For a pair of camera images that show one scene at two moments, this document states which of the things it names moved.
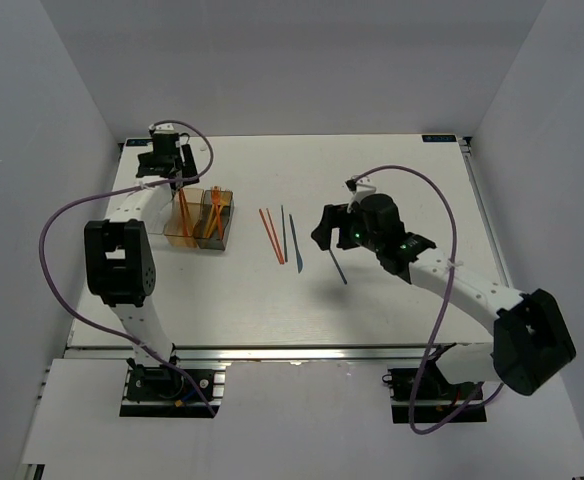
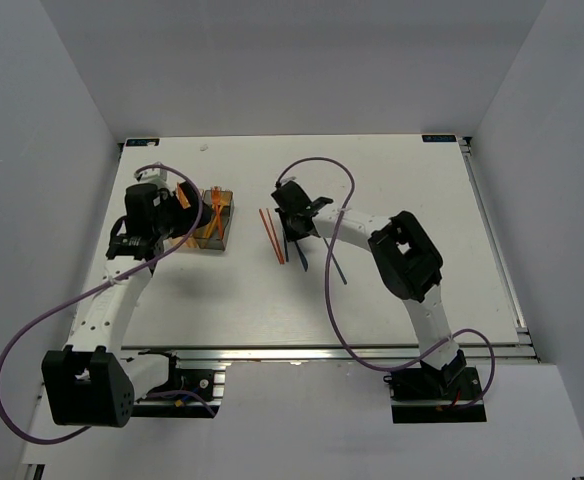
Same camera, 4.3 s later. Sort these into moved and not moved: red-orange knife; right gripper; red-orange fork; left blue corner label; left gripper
Moved: left gripper; right gripper
Not moved: left blue corner label; red-orange fork; red-orange knife
